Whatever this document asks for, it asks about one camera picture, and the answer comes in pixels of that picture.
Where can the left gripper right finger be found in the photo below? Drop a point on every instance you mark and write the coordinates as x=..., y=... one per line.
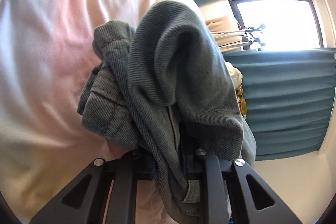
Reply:
x=232, y=192

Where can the pastel tie-dye duvet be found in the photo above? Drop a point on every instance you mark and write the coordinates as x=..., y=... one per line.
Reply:
x=46, y=58

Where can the window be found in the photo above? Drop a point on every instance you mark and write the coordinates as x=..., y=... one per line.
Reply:
x=289, y=25

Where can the camera tripod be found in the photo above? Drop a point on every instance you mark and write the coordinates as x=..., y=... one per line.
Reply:
x=248, y=37

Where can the mustard yellow garment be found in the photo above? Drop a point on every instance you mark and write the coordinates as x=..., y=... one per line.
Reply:
x=241, y=102

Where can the blue denim jeans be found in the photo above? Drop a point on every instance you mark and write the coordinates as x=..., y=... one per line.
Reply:
x=164, y=86

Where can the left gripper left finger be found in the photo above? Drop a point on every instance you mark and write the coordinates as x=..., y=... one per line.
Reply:
x=104, y=192

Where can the peach sweater on rack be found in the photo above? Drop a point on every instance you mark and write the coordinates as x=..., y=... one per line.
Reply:
x=225, y=24

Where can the cream puffer jacket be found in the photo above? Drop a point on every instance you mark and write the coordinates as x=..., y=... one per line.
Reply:
x=236, y=76

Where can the teal right curtain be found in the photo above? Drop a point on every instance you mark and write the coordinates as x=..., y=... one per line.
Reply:
x=289, y=98

